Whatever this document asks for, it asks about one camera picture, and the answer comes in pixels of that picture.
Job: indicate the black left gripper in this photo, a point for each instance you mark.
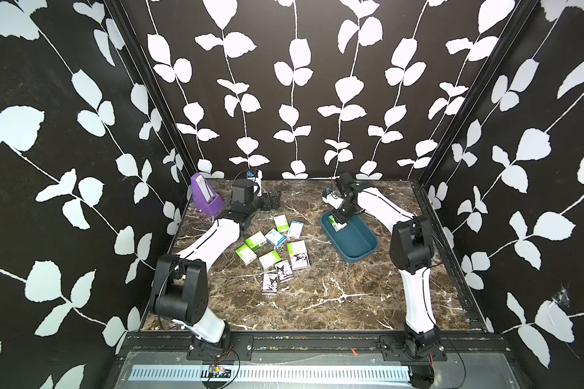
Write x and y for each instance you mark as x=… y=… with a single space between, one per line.
x=275 y=200

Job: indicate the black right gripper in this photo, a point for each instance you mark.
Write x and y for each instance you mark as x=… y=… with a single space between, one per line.
x=338 y=217

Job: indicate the green tissue pack front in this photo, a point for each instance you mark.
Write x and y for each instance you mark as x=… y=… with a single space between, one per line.
x=335 y=224

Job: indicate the green tissue pack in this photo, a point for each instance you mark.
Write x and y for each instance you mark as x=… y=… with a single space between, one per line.
x=246 y=254
x=335 y=224
x=281 y=223
x=268 y=260
x=256 y=241

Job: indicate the light blue tissue pack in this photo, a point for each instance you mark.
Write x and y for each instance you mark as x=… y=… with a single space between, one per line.
x=295 y=230
x=276 y=238

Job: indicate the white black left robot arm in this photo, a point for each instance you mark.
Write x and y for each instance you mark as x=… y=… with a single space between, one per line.
x=180 y=289

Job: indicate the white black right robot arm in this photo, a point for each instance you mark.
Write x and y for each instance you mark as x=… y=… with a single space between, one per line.
x=411 y=251

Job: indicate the teal plastic storage box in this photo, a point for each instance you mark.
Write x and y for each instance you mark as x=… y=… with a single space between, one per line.
x=353 y=242

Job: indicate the white card in holder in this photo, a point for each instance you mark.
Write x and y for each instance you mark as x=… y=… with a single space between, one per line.
x=204 y=188

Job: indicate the purple plastic holder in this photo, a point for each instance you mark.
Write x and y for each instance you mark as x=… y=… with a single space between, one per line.
x=212 y=209

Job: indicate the black purple tissue pack front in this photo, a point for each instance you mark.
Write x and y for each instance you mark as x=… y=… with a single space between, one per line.
x=269 y=284

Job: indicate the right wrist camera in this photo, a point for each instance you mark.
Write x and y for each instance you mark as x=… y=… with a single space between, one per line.
x=329 y=197

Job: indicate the black front mounting rail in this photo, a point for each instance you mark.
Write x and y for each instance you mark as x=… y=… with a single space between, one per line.
x=391 y=345

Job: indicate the small circuit board with wires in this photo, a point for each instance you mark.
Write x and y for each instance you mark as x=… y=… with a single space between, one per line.
x=216 y=372

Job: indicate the white perforated rail strip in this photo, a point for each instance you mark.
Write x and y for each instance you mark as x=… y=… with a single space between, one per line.
x=279 y=374

